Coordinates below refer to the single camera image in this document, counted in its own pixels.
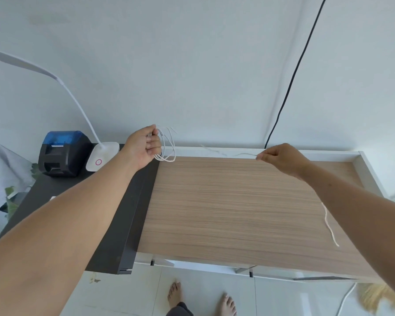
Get green plant leaves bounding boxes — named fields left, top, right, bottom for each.
left=4, top=163, right=41, bottom=221

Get straw broom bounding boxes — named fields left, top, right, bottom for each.
left=358, top=282, right=395, bottom=315

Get wooden desk with white frame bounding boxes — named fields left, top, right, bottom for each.
left=135, top=146, right=387, bottom=283

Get white desk lamp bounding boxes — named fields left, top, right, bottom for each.
left=0, top=48, right=120, bottom=173

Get person's left hand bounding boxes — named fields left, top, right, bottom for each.
left=120, top=124, right=163, bottom=171

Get person's right forearm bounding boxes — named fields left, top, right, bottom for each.
left=299, top=161, right=395, bottom=306

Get white string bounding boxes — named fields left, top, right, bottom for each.
left=152, top=126, right=340, bottom=248

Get black wall cable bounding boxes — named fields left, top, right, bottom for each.
left=264, top=0, right=328, bottom=149

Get person's foot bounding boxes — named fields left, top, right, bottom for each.
left=167, top=281, right=185, bottom=310
left=217, top=293, right=238, bottom=316

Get black side table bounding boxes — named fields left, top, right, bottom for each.
left=0, top=143, right=160, bottom=275

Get dark trouser leg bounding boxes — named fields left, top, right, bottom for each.
left=165, top=302, right=194, bottom=316

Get person's left foot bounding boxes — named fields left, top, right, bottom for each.
left=167, top=281, right=185, bottom=310

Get person's right foot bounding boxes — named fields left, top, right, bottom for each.
left=217, top=293, right=238, bottom=316

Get grey cloth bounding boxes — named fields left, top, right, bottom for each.
left=0, top=140, right=34, bottom=218

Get person's right hand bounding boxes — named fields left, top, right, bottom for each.
left=256, top=143, right=313, bottom=181

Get person's left forearm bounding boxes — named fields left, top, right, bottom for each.
left=0, top=145, right=142, bottom=316

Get black and blue receipt printer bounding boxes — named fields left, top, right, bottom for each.
left=38, top=130, right=93, bottom=178

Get white floor cable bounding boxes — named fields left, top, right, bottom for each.
left=335, top=282, right=358, bottom=316

